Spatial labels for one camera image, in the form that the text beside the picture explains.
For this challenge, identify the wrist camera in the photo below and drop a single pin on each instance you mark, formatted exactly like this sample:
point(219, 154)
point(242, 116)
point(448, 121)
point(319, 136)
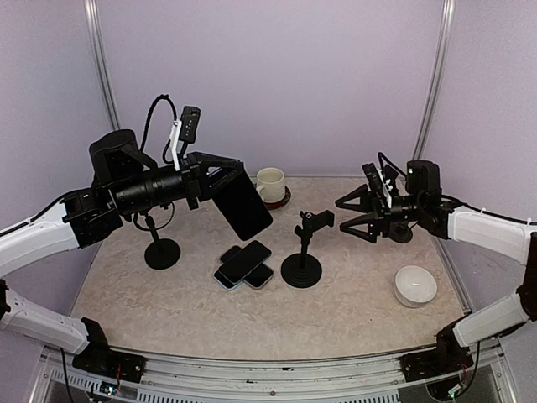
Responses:
point(182, 134)
point(382, 183)

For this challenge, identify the white ceramic mug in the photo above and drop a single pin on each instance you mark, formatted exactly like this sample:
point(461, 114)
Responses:
point(270, 184)

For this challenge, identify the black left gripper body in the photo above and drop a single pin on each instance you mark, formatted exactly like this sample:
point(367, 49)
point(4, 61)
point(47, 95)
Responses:
point(135, 194)

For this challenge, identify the black plate phone stand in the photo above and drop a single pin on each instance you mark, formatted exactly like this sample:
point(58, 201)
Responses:
point(400, 233)

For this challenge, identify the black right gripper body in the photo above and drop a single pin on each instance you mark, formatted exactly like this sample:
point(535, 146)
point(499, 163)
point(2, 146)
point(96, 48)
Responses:
point(381, 205)

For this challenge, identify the black phone crossing stack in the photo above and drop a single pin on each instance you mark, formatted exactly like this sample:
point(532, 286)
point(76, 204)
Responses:
point(238, 262)

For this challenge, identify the short black phone stand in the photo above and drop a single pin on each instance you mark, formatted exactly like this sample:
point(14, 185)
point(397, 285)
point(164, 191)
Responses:
point(162, 253)

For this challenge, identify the white bowl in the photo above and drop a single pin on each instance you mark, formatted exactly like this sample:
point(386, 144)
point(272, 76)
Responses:
point(414, 286)

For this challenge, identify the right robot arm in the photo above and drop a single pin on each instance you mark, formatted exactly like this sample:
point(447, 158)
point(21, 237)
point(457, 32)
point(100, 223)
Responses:
point(494, 256)

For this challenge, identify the tall black clamp phone stand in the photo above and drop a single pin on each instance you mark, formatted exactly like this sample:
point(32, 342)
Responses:
point(303, 270)

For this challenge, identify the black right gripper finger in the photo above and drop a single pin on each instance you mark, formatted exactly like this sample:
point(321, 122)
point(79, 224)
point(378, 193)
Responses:
point(364, 227)
point(358, 200)

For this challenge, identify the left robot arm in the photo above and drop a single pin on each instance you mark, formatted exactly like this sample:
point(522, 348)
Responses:
point(31, 253)

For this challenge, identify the light blue bottom phone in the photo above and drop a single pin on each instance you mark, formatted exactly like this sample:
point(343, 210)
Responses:
point(224, 282)

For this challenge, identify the red round coaster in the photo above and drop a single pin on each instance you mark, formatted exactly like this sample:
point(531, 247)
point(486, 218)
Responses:
point(281, 203)

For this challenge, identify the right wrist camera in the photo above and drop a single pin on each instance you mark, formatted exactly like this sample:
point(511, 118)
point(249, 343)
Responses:
point(382, 183)

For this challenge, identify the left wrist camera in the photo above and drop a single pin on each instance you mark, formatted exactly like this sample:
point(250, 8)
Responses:
point(182, 134)

